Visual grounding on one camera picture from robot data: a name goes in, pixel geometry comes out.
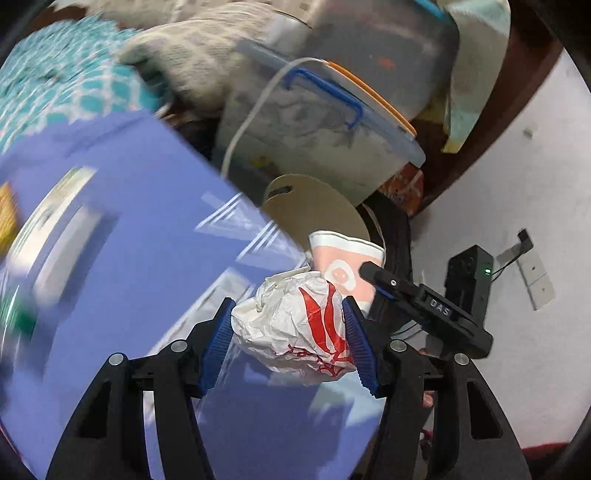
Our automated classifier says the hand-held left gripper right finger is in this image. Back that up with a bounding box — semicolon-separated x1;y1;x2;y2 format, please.
342;295;532;480

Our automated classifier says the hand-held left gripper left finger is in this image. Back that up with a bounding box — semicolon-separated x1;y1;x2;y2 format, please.
46;298;237;480

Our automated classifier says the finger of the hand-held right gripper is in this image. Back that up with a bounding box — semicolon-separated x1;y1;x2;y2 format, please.
359;261;419;305

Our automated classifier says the white pink paper cup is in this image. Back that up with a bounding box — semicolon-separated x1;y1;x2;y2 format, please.
308;231;386;315

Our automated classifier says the white red paper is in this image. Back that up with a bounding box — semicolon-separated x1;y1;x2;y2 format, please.
230;270;358;386

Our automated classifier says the beige round trash bin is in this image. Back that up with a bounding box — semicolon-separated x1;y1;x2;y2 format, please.
262;173;372;259

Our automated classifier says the black bag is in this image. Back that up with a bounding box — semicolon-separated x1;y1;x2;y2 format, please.
360;191;414;333

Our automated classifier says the orange red bag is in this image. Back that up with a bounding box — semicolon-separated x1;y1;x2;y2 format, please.
379;164;424;217

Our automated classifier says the clear storage box orange lid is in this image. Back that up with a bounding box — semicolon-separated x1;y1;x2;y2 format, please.
217;39;426;208

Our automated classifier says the blue printed bedsheet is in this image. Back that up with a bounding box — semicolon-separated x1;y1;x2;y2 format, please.
0;111;389;480

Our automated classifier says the green packet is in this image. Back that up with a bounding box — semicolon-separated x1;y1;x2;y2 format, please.
0;295;38;342

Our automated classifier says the light patchwork cloth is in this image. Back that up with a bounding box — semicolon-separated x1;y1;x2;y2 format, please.
438;0;511;153

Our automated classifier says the large storage box blue lid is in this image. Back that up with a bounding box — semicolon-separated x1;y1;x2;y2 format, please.
272;0;462;125

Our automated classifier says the dark wooden wardrobe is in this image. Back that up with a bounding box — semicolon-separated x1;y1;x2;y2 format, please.
406;0;564;208

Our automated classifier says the yellow snack packet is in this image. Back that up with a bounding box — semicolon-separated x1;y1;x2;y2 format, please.
0;182;24;252

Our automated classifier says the beige patterned blanket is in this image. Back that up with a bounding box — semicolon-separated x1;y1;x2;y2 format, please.
51;0;296;112

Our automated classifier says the teal patterned quilt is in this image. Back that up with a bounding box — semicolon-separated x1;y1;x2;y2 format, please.
0;14;162;153

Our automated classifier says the thin black cable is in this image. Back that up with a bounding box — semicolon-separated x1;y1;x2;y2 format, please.
489;244;526;283

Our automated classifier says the white wall socket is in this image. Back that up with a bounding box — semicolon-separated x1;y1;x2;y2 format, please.
517;247;557;311

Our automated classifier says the white cable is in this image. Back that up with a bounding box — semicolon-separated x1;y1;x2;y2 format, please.
221;58;328;178

